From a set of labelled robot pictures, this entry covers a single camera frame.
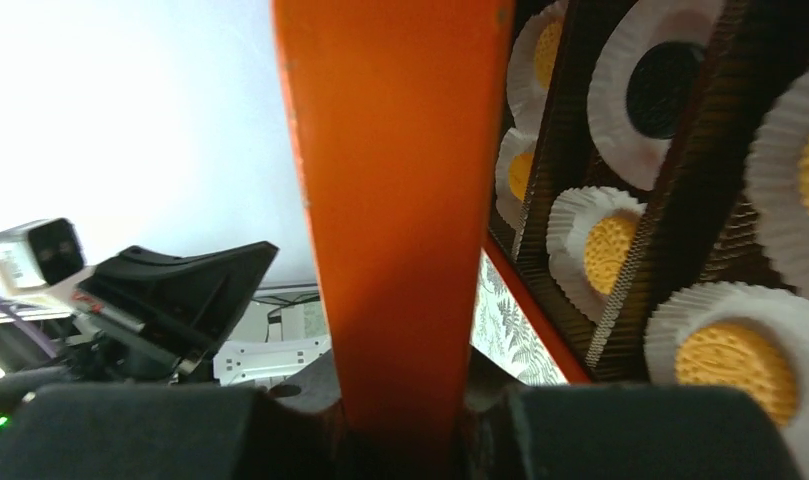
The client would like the orange fish cookie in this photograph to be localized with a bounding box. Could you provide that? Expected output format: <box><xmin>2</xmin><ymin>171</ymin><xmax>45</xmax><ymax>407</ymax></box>
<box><xmin>533</xmin><ymin>20</ymin><xmax>563</xmax><ymax>90</ymax></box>
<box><xmin>583</xmin><ymin>216</ymin><xmax>637</xmax><ymax>295</ymax></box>

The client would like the orange cookie tin box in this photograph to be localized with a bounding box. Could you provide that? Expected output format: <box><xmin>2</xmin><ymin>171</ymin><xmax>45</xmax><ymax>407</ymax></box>
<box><xmin>490</xmin><ymin>1</ymin><xmax>809</xmax><ymax>479</ymax></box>

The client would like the orange tin lid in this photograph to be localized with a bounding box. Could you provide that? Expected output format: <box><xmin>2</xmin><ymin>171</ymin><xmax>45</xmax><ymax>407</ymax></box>
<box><xmin>272</xmin><ymin>1</ymin><xmax>514</xmax><ymax>444</ymax></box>

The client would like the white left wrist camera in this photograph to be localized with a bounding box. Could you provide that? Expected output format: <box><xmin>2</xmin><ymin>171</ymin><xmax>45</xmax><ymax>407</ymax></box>
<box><xmin>0</xmin><ymin>218</ymin><xmax>86</xmax><ymax>297</ymax></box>

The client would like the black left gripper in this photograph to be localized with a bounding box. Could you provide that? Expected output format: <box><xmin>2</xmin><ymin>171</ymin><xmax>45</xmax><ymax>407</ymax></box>
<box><xmin>0</xmin><ymin>241</ymin><xmax>339</xmax><ymax>479</ymax></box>

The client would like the floral table mat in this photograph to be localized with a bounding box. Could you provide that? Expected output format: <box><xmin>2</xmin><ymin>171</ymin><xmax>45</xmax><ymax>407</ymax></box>
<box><xmin>470</xmin><ymin>253</ymin><xmax>567</xmax><ymax>386</ymax></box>

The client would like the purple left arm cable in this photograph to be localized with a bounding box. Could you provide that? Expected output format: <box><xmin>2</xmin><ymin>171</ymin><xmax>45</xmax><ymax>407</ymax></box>
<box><xmin>0</xmin><ymin>231</ymin><xmax>61</xmax><ymax>362</ymax></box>

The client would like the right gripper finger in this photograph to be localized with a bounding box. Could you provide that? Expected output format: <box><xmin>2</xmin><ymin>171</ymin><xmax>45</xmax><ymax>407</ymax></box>
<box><xmin>462</xmin><ymin>350</ymin><xmax>803</xmax><ymax>479</ymax></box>

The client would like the black round cookie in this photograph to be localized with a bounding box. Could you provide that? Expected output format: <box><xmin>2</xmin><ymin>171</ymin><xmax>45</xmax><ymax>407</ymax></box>
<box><xmin>625</xmin><ymin>41</ymin><xmax>705</xmax><ymax>140</ymax></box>

